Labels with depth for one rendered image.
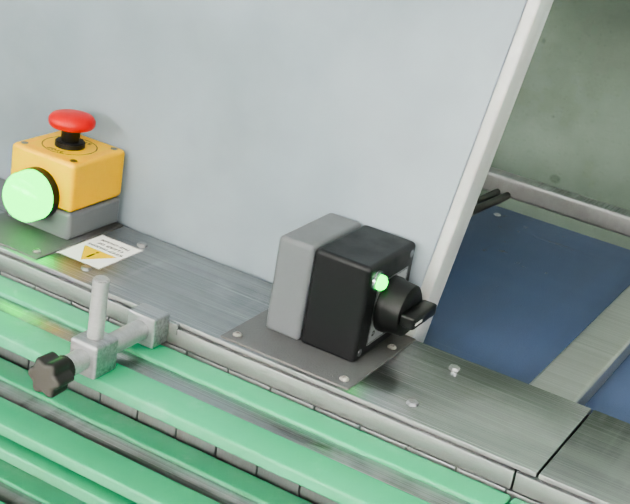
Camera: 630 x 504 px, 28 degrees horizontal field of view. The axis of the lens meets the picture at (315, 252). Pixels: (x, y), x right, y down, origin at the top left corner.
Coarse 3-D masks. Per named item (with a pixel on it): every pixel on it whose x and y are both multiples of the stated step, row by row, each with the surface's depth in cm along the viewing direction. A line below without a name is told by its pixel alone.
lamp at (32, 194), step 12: (36, 168) 106; (12, 180) 104; (24, 180) 104; (36, 180) 104; (48, 180) 105; (12, 192) 104; (24, 192) 104; (36, 192) 104; (48, 192) 105; (12, 204) 105; (24, 204) 104; (36, 204) 104; (48, 204) 105; (24, 216) 105; (36, 216) 105; (48, 216) 106
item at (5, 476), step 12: (0, 468) 107; (12, 468) 107; (0, 480) 106; (12, 480) 106; (24, 480) 106; (36, 480) 106; (0, 492) 105; (12, 492) 105; (24, 492) 105; (36, 492) 105; (48, 492) 105; (60, 492) 105
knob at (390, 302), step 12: (396, 276) 95; (396, 288) 94; (408, 288) 94; (420, 288) 96; (384, 300) 94; (396, 300) 94; (408, 300) 94; (420, 300) 96; (384, 312) 94; (396, 312) 93; (408, 312) 94; (420, 312) 94; (432, 312) 96; (384, 324) 94; (396, 324) 94; (408, 324) 93; (420, 324) 94
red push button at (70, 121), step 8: (56, 112) 107; (64, 112) 107; (72, 112) 107; (80, 112) 108; (48, 120) 107; (56, 120) 106; (64, 120) 106; (72, 120) 106; (80, 120) 106; (88, 120) 107; (56, 128) 106; (64, 128) 106; (72, 128) 106; (80, 128) 106; (88, 128) 107; (64, 136) 107; (72, 136) 107
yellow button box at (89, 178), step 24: (24, 144) 107; (48, 144) 108; (72, 144) 107; (96, 144) 110; (24, 168) 107; (48, 168) 106; (72, 168) 104; (96, 168) 107; (120, 168) 110; (72, 192) 105; (96, 192) 108; (72, 216) 106; (96, 216) 109
